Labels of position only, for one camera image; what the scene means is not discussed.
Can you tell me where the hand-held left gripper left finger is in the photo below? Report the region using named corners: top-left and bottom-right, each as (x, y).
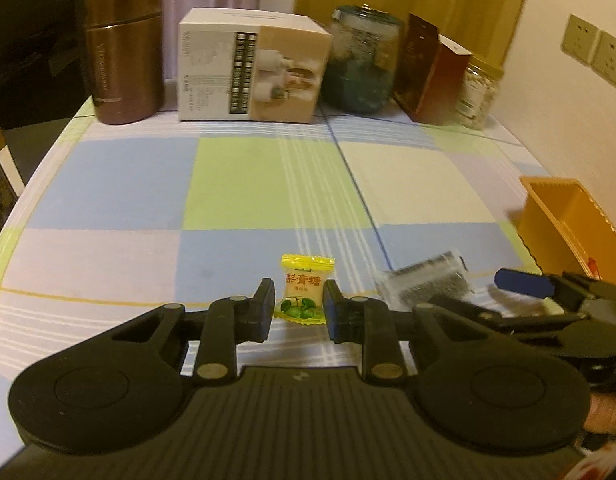
top-left (108, 279), bottom-right (278, 382)

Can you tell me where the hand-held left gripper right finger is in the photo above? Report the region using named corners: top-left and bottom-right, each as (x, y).
top-left (322, 280), bottom-right (489, 382)

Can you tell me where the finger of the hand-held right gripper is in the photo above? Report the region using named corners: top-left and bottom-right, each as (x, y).
top-left (427, 294), bottom-right (590, 333)
top-left (494, 268), bottom-right (589, 313)

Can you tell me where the yellow candy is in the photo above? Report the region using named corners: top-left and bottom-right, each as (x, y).
top-left (273, 254), bottom-right (336, 325)

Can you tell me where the grey clear snack packet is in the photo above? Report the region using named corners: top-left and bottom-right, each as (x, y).
top-left (375, 249), bottom-right (475, 312)

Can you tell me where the orange plastic tray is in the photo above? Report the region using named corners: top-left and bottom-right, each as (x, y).
top-left (517, 176), bottom-right (616, 282)

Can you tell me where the person's right hand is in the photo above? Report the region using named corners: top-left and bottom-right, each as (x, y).
top-left (584, 389), bottom-right (616, 434)

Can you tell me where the checked tablecloth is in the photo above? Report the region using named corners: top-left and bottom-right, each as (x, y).
top-left (0, 100), bottom-right (556, 443)

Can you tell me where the clear plastic peanut jar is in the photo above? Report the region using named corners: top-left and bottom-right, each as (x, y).
top-left (455, 55), bottom-right (504, 131)

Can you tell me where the dark red open carton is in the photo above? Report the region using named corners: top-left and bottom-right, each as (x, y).
top-left (393, 13), bottom-right (473, 126)

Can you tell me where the white printed cardboard box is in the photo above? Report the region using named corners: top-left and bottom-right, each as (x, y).
top-left (178, 7), bottom-right (333, 124)

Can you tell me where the round green glass jar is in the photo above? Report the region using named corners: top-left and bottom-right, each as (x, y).
top-left (320, 4), bottom-right (407, 115)

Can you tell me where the brown metal thermos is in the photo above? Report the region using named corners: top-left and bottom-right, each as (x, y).
top-left (84, 0), bottom-right (165, 126)

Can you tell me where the black furniture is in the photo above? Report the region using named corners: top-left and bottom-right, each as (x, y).
top-left (0, 0), bottom-right (125, 243)

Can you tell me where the cream wall socket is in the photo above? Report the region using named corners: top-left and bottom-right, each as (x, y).
top-left (591, 30), bottom-right (616, 90)
top-left (561, 13), bottom-right (602, 61)

